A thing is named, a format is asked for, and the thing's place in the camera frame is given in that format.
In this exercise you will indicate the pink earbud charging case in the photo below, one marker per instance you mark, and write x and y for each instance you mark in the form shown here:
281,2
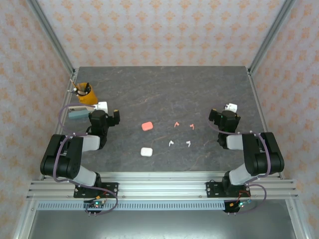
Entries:
147,126

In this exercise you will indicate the white earbud charging case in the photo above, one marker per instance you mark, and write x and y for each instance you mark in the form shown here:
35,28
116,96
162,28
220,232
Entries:
146,152

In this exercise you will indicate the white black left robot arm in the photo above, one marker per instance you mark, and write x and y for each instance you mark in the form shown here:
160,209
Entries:
62,164

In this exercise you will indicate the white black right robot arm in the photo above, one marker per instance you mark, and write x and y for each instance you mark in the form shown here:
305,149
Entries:
264,159

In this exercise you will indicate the orange pen cup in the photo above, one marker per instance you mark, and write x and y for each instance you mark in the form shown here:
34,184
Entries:
89,98

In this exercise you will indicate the black marker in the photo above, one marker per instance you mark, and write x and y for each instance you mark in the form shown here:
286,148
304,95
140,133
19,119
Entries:
87,88

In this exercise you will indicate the white marker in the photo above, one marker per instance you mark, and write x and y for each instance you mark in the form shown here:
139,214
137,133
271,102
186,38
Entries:
81,90

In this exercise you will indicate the black pen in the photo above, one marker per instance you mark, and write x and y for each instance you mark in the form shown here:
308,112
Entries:
71,91

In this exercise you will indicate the yellow pencil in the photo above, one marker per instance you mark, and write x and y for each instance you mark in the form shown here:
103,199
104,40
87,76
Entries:
74,84

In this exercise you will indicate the grey metal panel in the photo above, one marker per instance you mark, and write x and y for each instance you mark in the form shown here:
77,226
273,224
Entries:
159,224

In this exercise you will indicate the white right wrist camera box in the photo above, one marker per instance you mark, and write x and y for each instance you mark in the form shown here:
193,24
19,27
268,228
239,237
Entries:
231,107

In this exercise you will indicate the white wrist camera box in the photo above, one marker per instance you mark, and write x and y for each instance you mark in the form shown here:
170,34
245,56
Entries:
231,107
103,106

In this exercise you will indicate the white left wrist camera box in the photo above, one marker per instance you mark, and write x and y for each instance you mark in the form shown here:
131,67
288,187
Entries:
103,106

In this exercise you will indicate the aluminium table side rail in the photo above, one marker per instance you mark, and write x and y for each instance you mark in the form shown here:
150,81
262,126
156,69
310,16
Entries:
258,99
56,132

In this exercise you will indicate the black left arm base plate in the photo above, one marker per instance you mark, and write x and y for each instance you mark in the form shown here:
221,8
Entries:
111,189

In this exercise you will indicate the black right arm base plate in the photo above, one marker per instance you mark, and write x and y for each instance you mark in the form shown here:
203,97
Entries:
213,190

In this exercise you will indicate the aluminium rail beam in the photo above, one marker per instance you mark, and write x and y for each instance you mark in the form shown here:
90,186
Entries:
159,186

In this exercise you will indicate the aluminium frame post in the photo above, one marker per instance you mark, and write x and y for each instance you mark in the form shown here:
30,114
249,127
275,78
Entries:
269,37
54,39

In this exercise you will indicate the aluminium frame leg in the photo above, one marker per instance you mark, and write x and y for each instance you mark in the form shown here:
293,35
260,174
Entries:
296,224
23,224

